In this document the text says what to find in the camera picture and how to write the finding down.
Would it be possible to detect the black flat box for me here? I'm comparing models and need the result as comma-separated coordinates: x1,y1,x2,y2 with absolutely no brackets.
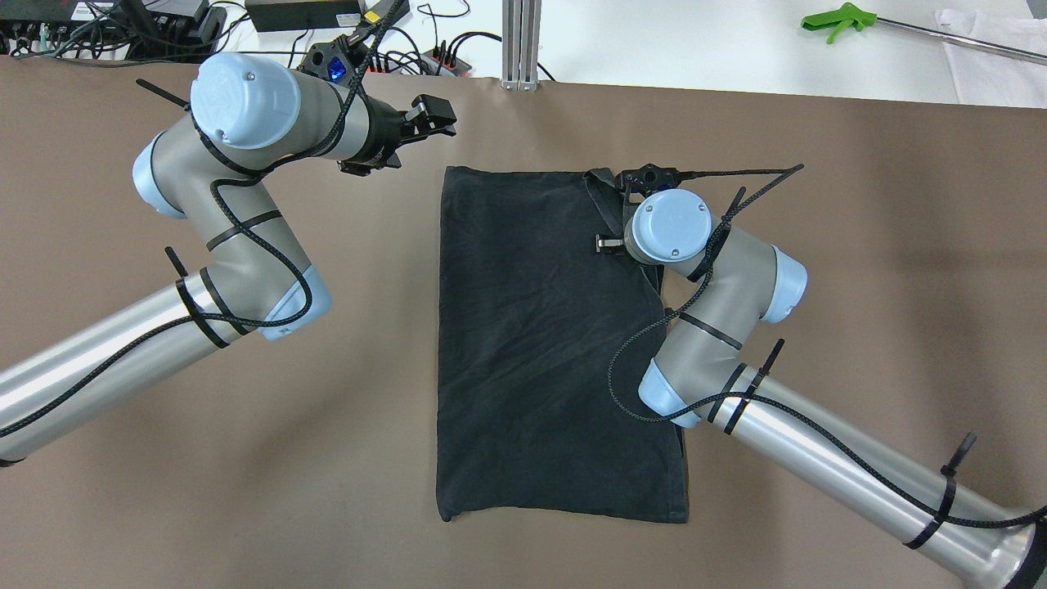
243,1,364,33

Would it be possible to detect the black power adapter brick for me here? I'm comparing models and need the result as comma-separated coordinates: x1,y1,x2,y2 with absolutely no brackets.
348,1,409,41

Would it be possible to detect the grey orange usb hub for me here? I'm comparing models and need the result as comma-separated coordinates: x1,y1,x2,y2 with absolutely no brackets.
422,50,474,78
352,47,393,74

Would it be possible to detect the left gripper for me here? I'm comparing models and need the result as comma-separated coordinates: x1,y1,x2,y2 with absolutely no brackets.
338,94,456,176

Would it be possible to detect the black t-shirt with logo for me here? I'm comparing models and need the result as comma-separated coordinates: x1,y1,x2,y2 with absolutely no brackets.
435,165,689,524

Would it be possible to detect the aluminium frame post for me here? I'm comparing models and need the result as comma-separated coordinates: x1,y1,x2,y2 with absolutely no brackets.
500,0,541,92

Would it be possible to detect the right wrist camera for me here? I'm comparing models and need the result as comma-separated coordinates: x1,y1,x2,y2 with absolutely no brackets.
614,164,681,198

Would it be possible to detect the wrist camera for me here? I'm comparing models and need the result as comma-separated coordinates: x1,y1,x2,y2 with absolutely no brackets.
295,38,367,88
614,164,681,198

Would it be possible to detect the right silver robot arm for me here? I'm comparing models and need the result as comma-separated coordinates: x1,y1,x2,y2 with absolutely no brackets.
586,190,1045,588

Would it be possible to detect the green handled reacher tool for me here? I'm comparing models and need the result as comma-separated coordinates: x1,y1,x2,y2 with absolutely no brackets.
800,2,1046,66

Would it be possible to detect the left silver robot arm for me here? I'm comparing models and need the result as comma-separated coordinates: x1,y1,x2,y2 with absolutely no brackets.
2,52,456,467

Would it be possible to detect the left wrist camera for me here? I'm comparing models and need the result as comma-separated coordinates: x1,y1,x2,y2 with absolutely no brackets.
295,38,367,88

